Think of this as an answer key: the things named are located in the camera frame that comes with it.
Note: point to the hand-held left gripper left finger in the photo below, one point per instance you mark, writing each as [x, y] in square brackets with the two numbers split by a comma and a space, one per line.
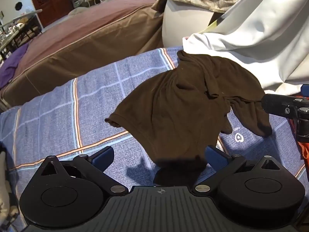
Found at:
[104, 159]

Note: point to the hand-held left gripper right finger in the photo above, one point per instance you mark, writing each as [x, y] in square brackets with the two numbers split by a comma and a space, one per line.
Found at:
[215, 156]

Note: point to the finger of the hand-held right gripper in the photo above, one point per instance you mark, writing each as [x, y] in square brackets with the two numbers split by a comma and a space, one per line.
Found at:
[275, 105]

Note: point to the brown t-shirt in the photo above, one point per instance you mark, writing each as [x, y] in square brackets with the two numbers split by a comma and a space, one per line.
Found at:
[178, 106]

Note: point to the blue plaid bedsheet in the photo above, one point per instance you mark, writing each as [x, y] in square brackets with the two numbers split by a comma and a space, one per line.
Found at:
[60, 125]

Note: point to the white quilt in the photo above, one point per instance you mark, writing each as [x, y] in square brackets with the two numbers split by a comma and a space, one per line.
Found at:
[260, 33]

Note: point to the yellow-green cloth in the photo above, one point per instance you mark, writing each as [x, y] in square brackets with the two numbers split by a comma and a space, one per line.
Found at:
[213, 25]

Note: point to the brown mattress cover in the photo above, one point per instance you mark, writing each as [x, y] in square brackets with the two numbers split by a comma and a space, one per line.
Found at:
[91, 38]

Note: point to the grey pillow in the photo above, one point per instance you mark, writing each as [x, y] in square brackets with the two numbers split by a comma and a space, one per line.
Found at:
[183, 21]

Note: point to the purple cloth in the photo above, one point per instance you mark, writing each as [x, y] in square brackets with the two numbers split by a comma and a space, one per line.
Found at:
[12, 62]

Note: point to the dark wooden table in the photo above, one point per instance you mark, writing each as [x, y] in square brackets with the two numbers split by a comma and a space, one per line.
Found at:
[17, 33]

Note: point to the wooden lattice door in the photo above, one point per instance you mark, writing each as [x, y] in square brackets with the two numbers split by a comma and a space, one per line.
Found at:
[48, 0]

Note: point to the black octagonal wall ornament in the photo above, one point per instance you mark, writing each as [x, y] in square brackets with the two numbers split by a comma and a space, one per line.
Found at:
[18, 5]

